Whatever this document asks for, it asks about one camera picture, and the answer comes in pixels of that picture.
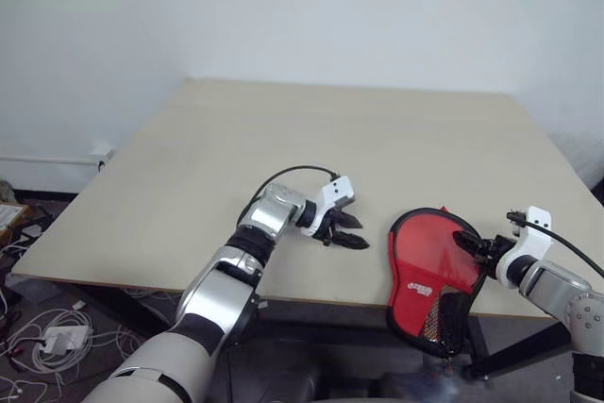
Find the cardboard box with papers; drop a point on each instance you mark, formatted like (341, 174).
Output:
(11, 216)

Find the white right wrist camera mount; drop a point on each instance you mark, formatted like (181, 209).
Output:
(533, 238)

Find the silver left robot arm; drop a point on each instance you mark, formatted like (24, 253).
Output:
(212, 290)

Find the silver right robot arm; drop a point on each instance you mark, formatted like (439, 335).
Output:
(552, 287)

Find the white wall socket box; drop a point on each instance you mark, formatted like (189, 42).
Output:
(101, 157)

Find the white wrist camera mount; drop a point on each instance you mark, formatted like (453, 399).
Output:
(533, 238)
(337, 190)

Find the red black paddle case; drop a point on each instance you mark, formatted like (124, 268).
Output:
(415, 308)

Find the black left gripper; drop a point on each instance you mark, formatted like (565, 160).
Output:
(333, 227)

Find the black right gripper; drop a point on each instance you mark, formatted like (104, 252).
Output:
(493, 249)

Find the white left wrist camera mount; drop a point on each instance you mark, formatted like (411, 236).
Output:
(337, 190)

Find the white power adapter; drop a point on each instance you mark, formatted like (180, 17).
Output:
(66, 338)

